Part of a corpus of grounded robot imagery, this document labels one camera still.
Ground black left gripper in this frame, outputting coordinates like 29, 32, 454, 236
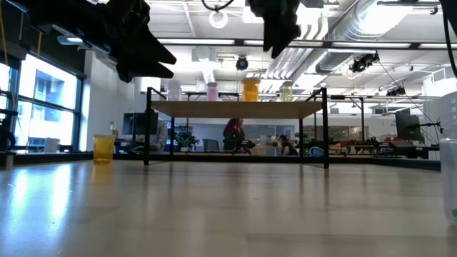
103, 0, 177, 83

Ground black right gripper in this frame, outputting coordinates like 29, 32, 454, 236
248, 0, 303, 59

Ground clear plastic cup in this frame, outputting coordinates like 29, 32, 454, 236
168, 80, 182, 102

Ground orange pill bottle white cap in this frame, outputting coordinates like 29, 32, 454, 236
241, 77, 261, 103
92, 133, 116, 165

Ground wooden shelf black metal legs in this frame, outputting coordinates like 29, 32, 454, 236
144, 86, 330, 170

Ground long ceiling light bar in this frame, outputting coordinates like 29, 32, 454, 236
66, 34, 457, 51

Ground black computer monitor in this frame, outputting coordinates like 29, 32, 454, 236
395, 109, 422, 142
121, 112, 159, 136

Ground round white ceiling lamp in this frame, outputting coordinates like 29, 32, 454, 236
209, 9, 229, 29

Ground person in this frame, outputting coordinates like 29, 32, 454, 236
149, 119, 169, 153
278, 134, 299, 157
223, 118, 246, 153

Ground green background plant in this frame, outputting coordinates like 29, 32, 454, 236
176, 132, 197, 153

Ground black ceiling device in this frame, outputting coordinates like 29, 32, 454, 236
348, 52, 380, 74
385, 85, 408, 97

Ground large window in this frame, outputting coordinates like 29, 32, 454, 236
0, 53, 85, 154

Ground white box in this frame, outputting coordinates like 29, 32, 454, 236
43, 137, 61, 153

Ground silver ventilation duct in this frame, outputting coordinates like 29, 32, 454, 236
313, 0, 381, 76

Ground black cable loop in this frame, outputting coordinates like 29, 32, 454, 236
201, 0, 236, 11

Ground black aluminium table frame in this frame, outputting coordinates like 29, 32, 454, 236
0, 149, 442, 171

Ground yellow hanging cable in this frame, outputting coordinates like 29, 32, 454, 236
35, 31, 46, 58
0, 0, 8, 65

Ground black background rig frame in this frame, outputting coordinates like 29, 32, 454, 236
330, 93, 443, 158

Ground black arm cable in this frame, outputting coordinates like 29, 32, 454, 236
439, 0, 457, 78

